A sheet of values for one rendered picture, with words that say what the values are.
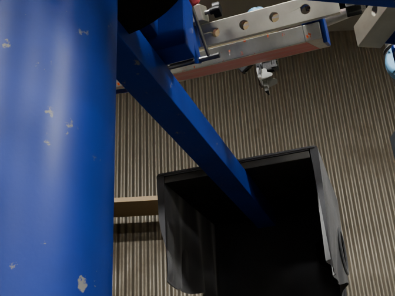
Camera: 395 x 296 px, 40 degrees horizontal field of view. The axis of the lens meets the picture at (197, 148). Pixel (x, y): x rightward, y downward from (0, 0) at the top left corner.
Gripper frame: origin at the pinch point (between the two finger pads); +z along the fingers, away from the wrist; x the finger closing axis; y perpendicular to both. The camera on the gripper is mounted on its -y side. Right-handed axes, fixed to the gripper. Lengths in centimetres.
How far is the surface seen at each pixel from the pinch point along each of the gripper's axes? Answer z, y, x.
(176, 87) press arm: 25, 3, -121
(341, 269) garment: 68, 21, -53
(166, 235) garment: 51, -20, -78
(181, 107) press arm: 28, 3, -120
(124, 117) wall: -45, -137, 166
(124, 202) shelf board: 26, -118, 105
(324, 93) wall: -42, 13, 217
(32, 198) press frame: 47, 7, -175
